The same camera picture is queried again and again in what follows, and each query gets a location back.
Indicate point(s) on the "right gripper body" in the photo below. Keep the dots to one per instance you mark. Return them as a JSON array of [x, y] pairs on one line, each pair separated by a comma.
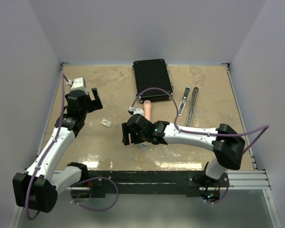
[[140, 137]]

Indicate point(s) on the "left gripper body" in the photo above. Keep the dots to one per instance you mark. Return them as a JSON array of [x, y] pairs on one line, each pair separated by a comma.
[[85, 109]]

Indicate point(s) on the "staple strips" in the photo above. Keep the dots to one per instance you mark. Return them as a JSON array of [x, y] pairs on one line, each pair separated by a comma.
[[142, 146]]

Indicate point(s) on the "small white card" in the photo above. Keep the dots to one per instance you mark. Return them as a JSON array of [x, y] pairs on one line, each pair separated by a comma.
[[106, 123]]

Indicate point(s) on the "light blue stapler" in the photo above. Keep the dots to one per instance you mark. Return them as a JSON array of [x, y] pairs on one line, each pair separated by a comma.
[[183, 100]]

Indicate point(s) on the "grey stapler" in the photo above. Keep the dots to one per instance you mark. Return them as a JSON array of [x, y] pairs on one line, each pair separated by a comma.
[[192, 105]]

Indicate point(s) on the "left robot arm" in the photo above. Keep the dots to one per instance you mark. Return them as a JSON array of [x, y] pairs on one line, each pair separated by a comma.
[[38, 188]]

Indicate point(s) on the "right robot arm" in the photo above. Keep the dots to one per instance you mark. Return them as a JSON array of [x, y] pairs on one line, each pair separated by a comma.
[[227, 145]]

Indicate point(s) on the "pink toy microphone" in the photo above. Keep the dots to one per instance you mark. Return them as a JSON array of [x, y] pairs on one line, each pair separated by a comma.
[[147, 106]]

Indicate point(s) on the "black hard case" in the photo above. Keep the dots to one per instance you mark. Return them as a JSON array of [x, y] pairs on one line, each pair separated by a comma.
[[152, 80]]

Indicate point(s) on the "black base bar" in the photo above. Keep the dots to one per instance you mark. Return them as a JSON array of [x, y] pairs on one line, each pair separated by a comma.
[[149, 183]]

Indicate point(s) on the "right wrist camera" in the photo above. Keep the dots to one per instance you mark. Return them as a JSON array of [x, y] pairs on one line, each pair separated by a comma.
[[133, 111]]

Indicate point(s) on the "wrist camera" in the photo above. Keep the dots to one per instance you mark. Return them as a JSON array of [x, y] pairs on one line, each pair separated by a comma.
[[78, 84], [133, 111]]

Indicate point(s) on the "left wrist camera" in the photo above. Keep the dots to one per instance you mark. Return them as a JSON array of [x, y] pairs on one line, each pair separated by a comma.
[[78, 84]]

